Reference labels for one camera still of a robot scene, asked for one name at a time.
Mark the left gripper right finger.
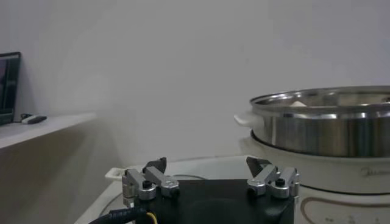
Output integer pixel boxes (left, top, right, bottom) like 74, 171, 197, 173
246, 156, 301, 200

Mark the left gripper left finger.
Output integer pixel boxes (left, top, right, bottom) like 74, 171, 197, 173
121, 156, 181, 208

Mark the stainless steel steamer basket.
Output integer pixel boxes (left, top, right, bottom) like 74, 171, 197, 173
233, 85, 390, 158

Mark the white electric cooking pot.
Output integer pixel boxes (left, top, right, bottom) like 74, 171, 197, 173
239, 133, 390, 224

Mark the white side table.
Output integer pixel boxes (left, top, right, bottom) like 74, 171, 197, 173
0, 112, 98, 150

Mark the small black device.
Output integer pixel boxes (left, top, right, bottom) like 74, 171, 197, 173
29, 115, 48, 125

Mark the black laptop screen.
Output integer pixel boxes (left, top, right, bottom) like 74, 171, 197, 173
0, 51, 22, 126

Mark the glass lid with white handle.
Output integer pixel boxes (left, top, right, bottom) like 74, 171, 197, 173
97, 155, 255, 217

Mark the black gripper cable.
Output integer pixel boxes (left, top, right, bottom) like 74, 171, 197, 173
87, 206, 158, 224

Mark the thin black looped cable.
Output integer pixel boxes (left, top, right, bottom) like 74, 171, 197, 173
13, 113, 34, 123

